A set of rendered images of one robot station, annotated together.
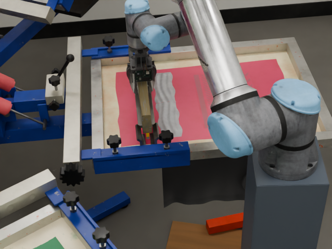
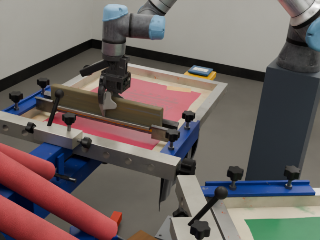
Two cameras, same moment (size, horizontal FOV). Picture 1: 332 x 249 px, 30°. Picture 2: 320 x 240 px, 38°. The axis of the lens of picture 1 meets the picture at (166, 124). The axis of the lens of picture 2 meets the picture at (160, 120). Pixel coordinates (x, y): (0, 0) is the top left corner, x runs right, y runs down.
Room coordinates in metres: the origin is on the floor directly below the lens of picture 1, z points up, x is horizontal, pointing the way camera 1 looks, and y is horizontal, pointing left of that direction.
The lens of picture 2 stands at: (0.96, 1.34, 1.67)
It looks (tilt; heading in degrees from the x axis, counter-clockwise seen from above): 25 degrees down; 292
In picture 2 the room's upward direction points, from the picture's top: 6 degrees clockwise
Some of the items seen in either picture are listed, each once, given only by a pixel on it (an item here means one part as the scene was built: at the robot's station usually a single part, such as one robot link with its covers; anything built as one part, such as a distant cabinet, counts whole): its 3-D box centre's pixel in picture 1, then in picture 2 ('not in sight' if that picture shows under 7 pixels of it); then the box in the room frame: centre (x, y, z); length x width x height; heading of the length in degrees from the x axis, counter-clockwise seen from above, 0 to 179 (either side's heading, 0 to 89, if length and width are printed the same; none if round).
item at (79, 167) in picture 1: (72, 171); (182, 170); (1.31, 0.28, 1.02); 0.07 x 0.06 x 0.07; 94
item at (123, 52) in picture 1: (131, 56); (30, 108); (1.96, 0.12, 0.98); 0.30 x 0.05 x 0.07; 94
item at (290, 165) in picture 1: (289, 145); (301, 52); (1.13, -0.31, 1.25); 0.15 x 0.15 x 0.10
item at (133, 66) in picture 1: (141, 60); (114, 72); (1.65, 0.07, 1.16); 0.09 x 0.08 x 0.12; 4
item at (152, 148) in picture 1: (141, 156); (178, 145); (1.40, 0.08, 0.98); 0.30 x 0.05 x 0.07; 94
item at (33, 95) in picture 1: (40, 100); (47, 156); (1.66, 0.42, 1.02); 0.17 x 0.06 x 0.05; 94
